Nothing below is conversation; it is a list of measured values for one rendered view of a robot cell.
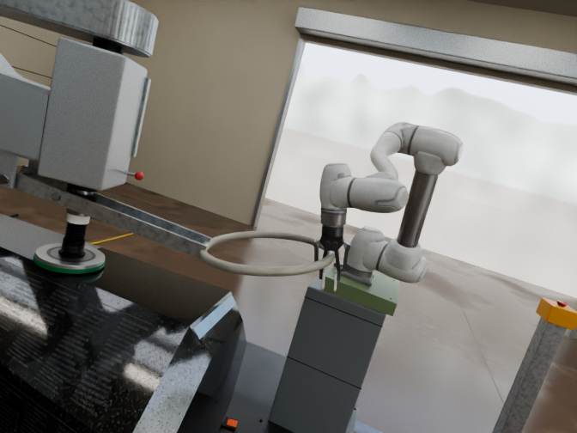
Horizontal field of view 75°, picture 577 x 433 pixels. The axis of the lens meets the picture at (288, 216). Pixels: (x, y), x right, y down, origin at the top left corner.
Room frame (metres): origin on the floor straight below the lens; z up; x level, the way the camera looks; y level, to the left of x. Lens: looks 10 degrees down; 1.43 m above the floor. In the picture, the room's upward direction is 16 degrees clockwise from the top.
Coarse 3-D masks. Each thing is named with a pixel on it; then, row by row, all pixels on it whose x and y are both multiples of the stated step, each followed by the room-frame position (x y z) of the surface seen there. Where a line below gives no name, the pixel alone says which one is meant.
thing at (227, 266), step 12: (216, 240) 1.39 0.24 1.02; (228, 240) 1.45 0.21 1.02; (300, 240) 1.50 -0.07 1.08; (312, 240) 1.46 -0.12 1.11; (204, 252) 1.20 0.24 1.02; (216, 264) 1.12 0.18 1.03; (228, 264) 1.10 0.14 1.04; (312, 264) 1.14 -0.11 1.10; (324, 264) 1.18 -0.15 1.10; (264, 276) 1.08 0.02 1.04; (276, 276) 1.08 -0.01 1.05
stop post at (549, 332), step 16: (544, 304) 1.68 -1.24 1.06; (560, 304) 1.65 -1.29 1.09; (544, 320) 1.66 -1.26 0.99; (560, 320) 1.60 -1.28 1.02; (576, 320) 1.59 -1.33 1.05; (544, 336) 1.63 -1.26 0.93; (560, 336) 1.62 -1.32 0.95; (528, 352) 1.68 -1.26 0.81; (544, 352) 1.62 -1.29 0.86; (528, 368) 1.63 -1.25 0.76; (544, 368) 1.62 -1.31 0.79; (528, 384) 1.62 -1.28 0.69; (512, 400) 1.65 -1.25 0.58; (528, 400) 1.62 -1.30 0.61; (512, 416) 1.63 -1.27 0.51; (528, 416) 1.61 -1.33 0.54; (496, 432) 1.66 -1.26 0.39; (512, 432) 1.62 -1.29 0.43
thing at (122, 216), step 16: (0, 176) 1.12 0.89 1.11; (16, 176) 1.16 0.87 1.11; (32, 176) 1.26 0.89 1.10; (32, 192) 1.16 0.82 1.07; (48, 192) 1.17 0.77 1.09; (64, 192) 1.17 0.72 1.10; (96, 192) 1.30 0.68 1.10; (80, 208) 1.18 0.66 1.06; (96, 208) 1.19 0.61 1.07; (112, 208) 1.30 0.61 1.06; (128, 208) 1.30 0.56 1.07; (112, 224) 1.19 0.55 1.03; (128, 224) 1.20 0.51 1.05; (144, 224) 1.21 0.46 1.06; (160, 224) 1.32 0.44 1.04; (176, 224) 1.33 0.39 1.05; (160, 240) 1.21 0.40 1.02; (176, 240) 1.22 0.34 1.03; (192, 240) 1.23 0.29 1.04; (208, 240) 1.34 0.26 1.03
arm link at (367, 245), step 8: (360, 232) 1.89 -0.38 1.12; (368, 232) 1.87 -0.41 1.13; (376, 232) 1.87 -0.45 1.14; (352, 240) 1.92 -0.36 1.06; (360, 240) 1.87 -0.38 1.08; (368, 240) 1.85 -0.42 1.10; (376, 240) 1.85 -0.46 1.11; (384, 240) 1.90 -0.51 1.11; (352, 248) 1.89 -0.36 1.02; (360, 248) 1.86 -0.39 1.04; (368, 248) 1.84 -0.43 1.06; (376, 248) 1.83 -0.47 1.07; (352, 256) 1.88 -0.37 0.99; (360, 256) 1.85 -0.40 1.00; (368, 256) 1.83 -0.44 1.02; (376, 256) 1.82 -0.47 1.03; (352, 264) 1.87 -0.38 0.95; (360, 264) 1.85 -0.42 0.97; (368, 264) 1.84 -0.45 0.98; (376, 264) 1.82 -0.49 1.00
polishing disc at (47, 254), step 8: (40, 248) 1.21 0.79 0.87; (48, 248) 1.23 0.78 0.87; (56, 248) 1.24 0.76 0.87; (88, 248) 1.32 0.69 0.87; (40, 256) 1.15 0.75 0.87; (48, 256) 1.17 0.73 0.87; (56, 256) 1.18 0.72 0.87; (88, 256) 1.26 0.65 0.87; (96, 256) 1.27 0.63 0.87; (104, 256) 1.29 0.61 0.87; (48, 264) 1.13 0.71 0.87; (56, 264) 1.13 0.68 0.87; (64, 264) 1.15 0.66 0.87; (72, 264) 1.16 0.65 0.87; (80, 264) 1.18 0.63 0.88; (88, 264) 1.19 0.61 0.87; (96, 264) 1.21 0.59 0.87
